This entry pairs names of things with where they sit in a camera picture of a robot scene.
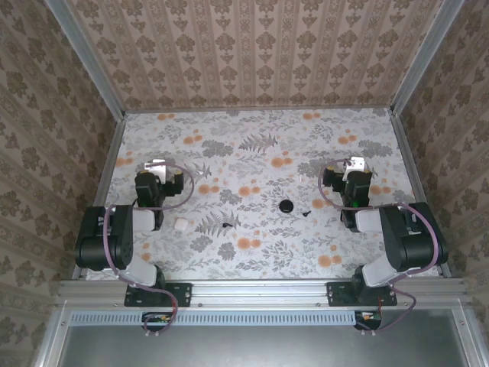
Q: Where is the floral patterned table cover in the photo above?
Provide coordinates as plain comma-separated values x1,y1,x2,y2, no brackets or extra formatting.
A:
86,108,440,282

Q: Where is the small black connector box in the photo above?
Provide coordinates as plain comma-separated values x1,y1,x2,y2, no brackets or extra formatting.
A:
354,310,383,332
141,311,173,333

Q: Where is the grey metal panel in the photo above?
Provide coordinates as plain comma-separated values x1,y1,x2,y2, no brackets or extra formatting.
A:
34,309,489,367

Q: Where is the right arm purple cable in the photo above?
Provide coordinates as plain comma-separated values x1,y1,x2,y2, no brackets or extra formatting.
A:
319,160,440,337

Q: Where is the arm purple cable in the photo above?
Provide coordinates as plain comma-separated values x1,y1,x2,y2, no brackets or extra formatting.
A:
102,161,196,339
319,160,440,337

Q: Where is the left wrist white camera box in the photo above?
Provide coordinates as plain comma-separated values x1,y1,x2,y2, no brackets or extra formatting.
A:
144,159,168,183

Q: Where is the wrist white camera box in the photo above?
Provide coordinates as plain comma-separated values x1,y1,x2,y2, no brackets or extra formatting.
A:
144,159,168,183
342,155,367,180

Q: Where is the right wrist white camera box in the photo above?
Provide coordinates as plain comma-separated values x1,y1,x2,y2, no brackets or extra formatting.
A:
342,155,367,180

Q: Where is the aluminium side rail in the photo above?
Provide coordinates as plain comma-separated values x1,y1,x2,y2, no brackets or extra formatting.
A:
72,112,127,280
389,110,454,278

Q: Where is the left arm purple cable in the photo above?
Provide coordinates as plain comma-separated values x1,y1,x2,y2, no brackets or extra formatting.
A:
102,161,196,339

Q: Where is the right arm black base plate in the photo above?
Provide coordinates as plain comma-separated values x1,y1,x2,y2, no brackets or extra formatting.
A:
326,281,398,307

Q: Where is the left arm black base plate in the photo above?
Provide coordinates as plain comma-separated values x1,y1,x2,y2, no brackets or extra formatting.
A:
125,281,193,309

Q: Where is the aluminium corner post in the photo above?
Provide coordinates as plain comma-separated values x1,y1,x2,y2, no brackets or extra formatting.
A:
44,0,127,119
389,0,465,115

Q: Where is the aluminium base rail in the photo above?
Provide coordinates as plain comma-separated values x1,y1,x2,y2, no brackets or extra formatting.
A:
57,278,471,311

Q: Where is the grey slotted cable duct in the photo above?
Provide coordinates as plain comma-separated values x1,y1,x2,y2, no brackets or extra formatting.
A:
70,309,358,327

